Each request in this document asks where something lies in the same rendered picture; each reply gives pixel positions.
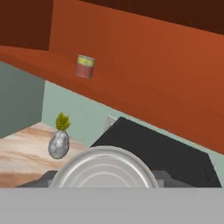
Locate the black box appliance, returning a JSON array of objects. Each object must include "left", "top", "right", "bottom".
[{"left": 90, "top": 116, "right": 223, "bottom": 188}]

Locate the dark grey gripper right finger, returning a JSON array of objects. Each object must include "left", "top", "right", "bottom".
[{"left": 150, "top": 170, "right": 196, "bottom": 189}]

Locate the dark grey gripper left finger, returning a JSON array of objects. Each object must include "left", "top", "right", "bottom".
[{"left": 16, "top": 170, "right": 60, "bottom": 189}]

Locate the white wall socket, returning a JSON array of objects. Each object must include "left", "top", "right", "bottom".
[{"left": 104, "top": 115, "right": 119, "bottom": 131}]

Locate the orange-brown wooden cabinet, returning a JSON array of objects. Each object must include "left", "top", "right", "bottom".
[{"left": 0, "top": 0, "right": 224, "bottom": 156}]

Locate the red can with yellow label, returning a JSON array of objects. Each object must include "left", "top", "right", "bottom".
[{"left": 75, "top": 53, "right": 96, "bottom": 80}]

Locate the green plant in grey vase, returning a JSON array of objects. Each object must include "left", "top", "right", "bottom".
[{"left": 47, "top": 112, "right": 72, "bottom": 160}]

